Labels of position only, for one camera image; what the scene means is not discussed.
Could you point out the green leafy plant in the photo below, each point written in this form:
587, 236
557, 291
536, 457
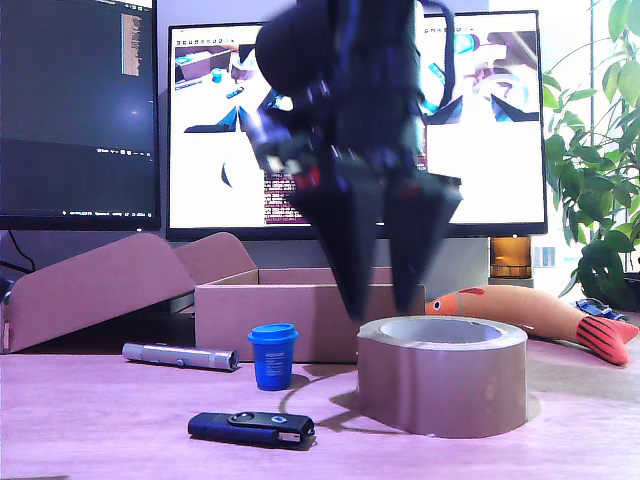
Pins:
595, 200

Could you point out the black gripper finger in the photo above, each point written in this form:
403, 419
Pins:
350, 235
417, 230

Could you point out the small blue lidded cup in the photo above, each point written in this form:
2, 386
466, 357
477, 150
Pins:
272, 360

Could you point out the open brown cardboard box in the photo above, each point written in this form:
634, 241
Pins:
100, 295

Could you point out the black USB flash drive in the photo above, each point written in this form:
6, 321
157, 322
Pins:
235, 430

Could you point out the silver metal flashlight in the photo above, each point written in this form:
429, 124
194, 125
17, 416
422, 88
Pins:
185, 356

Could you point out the black monitor with dark screen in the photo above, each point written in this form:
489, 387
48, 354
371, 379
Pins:
75, 125

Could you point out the brown packing tape roll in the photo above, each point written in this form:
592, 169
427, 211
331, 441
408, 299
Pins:
440, 385

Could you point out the black monitor with bright screen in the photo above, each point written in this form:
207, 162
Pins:
500, 165

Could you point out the orange fish toy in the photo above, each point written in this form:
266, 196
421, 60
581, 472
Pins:
530, 310

